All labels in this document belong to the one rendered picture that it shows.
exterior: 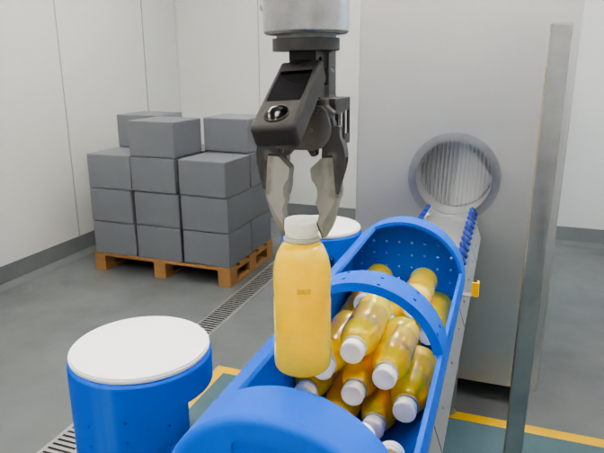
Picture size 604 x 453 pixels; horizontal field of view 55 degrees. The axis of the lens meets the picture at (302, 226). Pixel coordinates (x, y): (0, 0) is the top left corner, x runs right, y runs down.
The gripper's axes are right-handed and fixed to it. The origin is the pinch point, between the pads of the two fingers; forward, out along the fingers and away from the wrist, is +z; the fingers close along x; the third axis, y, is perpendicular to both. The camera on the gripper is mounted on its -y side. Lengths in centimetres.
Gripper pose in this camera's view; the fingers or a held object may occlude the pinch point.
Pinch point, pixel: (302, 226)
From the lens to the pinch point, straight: 63.9
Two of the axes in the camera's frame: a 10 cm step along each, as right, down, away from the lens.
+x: -9.4, -0.8, 3.2
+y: 3.3, -2.5, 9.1
